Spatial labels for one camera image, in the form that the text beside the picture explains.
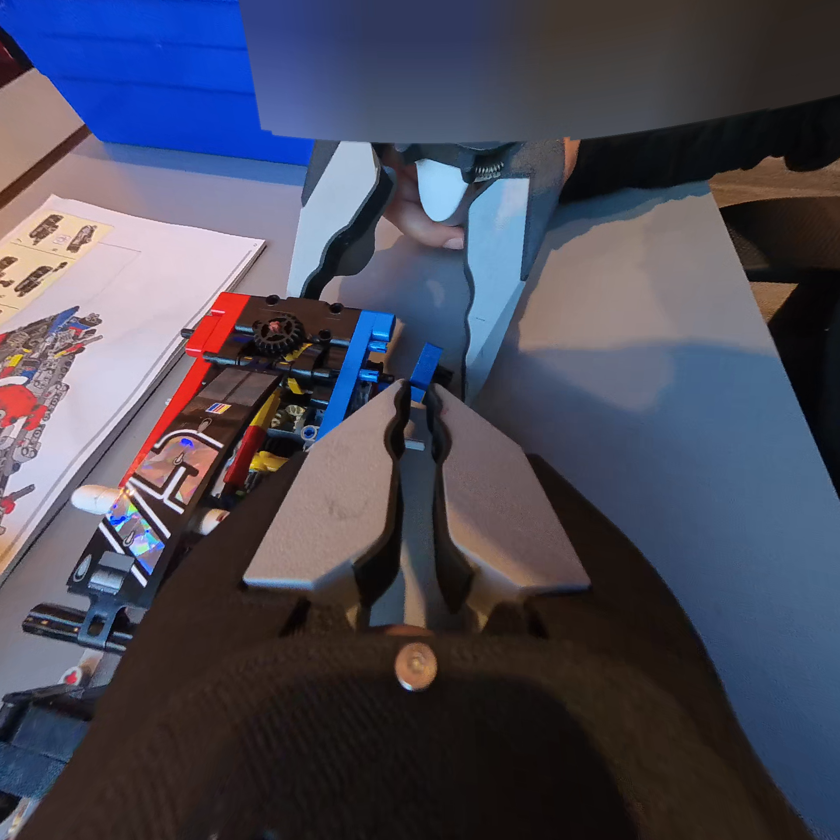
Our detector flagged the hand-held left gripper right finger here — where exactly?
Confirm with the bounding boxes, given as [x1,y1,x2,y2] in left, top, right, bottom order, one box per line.
[430,384,592,631]

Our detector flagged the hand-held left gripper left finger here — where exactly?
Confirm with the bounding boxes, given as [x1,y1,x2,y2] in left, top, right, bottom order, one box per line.
[243,379,409,632]

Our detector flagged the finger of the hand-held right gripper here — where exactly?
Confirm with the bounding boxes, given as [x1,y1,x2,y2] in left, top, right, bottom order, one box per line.
[287,140,396,307]
[462,176,532,403]

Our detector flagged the blue L-shaped toy beam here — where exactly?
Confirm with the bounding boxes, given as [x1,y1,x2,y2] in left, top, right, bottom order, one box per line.
[407,341,445,404]

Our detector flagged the partly built toy car chassis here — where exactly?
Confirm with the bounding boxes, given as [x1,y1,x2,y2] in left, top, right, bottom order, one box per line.
[0,290,403,791]

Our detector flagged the person's right hand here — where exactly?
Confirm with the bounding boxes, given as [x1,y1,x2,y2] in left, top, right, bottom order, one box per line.
[382,163,469,252]

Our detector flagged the open building instruction booklet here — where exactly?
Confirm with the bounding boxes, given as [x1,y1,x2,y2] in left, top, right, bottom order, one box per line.
[0,192,268,583]

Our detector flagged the blue plastic bin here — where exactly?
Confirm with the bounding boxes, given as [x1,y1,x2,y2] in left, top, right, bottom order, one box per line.
[0,0,317,165]

